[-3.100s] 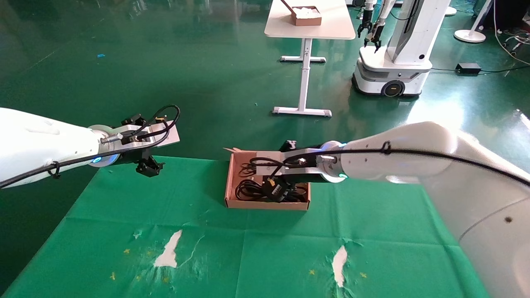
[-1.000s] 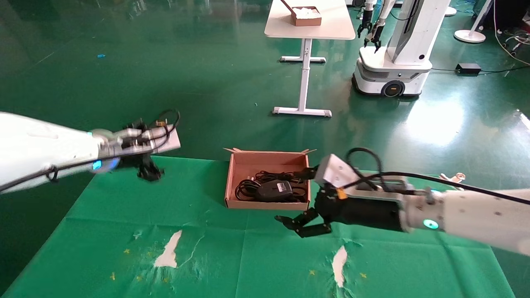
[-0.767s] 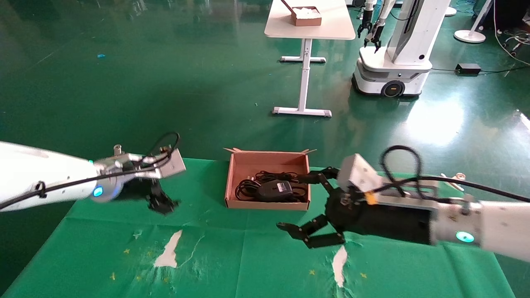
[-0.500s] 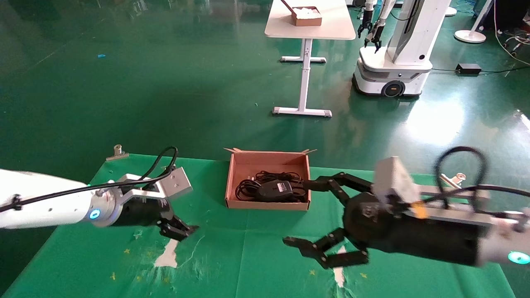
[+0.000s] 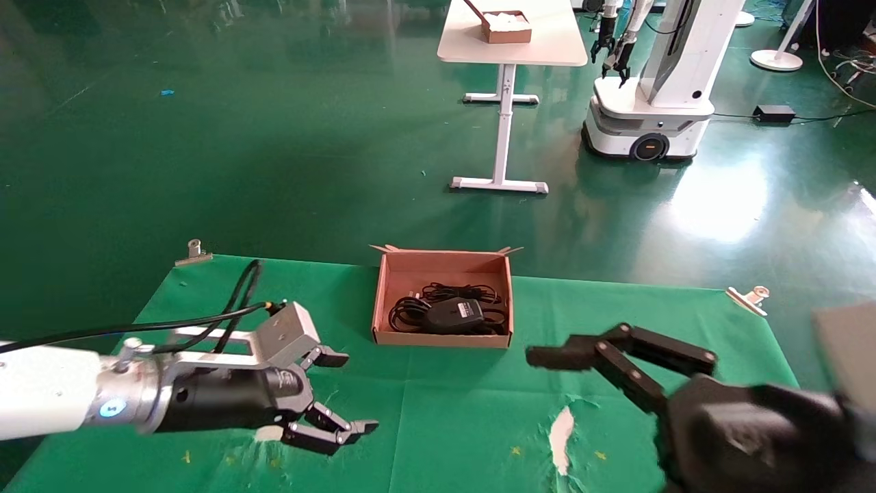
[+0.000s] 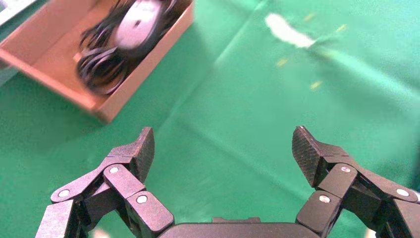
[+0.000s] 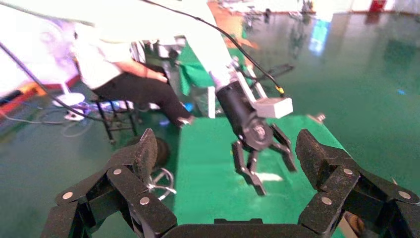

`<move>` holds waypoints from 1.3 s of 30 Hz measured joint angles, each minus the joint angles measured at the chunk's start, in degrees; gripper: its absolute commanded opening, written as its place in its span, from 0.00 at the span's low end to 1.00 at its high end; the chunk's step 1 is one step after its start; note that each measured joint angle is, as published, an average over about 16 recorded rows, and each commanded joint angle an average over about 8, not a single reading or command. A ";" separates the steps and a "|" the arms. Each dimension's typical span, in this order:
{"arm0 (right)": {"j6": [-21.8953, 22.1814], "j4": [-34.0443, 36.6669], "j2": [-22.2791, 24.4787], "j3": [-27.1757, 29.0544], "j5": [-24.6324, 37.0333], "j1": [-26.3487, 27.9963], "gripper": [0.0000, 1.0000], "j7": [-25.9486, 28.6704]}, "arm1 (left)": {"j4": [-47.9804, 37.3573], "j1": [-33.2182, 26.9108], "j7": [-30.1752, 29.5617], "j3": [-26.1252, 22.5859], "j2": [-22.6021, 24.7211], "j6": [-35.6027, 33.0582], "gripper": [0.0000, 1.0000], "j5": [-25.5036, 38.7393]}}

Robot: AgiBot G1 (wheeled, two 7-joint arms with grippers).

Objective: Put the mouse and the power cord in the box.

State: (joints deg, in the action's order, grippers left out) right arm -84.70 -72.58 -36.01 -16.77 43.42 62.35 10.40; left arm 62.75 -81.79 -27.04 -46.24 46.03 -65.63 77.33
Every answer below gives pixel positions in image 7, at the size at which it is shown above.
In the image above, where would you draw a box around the seated person white shirt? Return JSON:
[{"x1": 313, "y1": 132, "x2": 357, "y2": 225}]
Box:
[{"x1": 70, "y1": 19, "x2": 198, "y2": 129}]

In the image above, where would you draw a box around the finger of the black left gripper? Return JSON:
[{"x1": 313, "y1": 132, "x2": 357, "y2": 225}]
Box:
[
  {"x1": 231, "y1": 139, "x2": 267, "y2": 197},
  {"x1": 268, "y1": 123, "x2": 298, "y2": 173}
]

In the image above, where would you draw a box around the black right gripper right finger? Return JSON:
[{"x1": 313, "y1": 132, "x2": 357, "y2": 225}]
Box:
[{"x1": 296, "y1": 128, "x2": 420, "y2": 238}]

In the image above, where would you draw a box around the white floor fan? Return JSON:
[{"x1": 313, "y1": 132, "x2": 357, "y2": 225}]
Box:
[{"x1": 39, "y1": 19, "x2": 87, "y2": 108}]

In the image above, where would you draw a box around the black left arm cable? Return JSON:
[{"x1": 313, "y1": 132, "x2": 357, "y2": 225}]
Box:
[{"x1": 141, "y1": 0, "x2": 285, "y2": 98}]

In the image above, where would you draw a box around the hanging green cloth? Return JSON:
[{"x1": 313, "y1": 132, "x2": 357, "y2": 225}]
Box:
[{"x1": 177, "y1": 49, "x2": 215, "y2": 97}]

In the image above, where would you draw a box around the dark round base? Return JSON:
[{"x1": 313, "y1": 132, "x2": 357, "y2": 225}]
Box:
[{"x1": 154, "y1": 136, "x2": 171, "y2": 170}]

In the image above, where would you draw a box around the person bare forearm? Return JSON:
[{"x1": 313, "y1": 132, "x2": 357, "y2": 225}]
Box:
[{"x1": 113, "y1": 60, "x2": 152, "y2": 79}]

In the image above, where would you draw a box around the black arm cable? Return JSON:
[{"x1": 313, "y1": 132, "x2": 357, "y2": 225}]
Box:
[
  {"x1": 0, "y1": 42, "x2": 96, "y2": 123},
  {"x1": 141, "y1": 0, "x2": 285, "y2": 98}
]

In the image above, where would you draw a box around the black metal stool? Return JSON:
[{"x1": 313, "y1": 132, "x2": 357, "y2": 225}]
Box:
[{"x1": 93, "y1": 98, "x2": 140, "y2": 145}]

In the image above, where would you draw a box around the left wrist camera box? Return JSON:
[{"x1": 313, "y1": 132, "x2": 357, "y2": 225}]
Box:
[{"x1": 229, "y1": 60, "x2": 294, "y2": 119}]

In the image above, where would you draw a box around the white power strip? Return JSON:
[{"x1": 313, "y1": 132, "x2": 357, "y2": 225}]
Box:
[{"x1": 65, "y1": 111, "x2": 87, "y2": 121}]

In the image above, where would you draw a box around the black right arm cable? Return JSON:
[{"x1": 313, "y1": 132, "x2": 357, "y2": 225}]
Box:
[{"x1": 0, "y1": 42, "x2": 96, "y2": 123}]

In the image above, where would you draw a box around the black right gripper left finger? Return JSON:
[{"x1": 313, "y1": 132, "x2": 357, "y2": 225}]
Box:
[{"x1": 41, "y1": 128, "x2": 178, "y2": 238}]

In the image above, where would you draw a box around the green table cloth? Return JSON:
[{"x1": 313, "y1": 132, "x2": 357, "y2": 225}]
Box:
[{"x1": 173, "y1": 114, "x2": 347, "y2": 227}]

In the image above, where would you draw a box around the person bare hand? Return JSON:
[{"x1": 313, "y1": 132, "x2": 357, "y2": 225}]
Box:
[{"x1": 147, "y1": 69, "x2": 168, "y2": 83}]

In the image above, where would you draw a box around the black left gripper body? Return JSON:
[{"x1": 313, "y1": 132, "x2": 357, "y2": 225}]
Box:
[{"x1": 215, "y1": 81, "x2": 274, "y2": 152}]

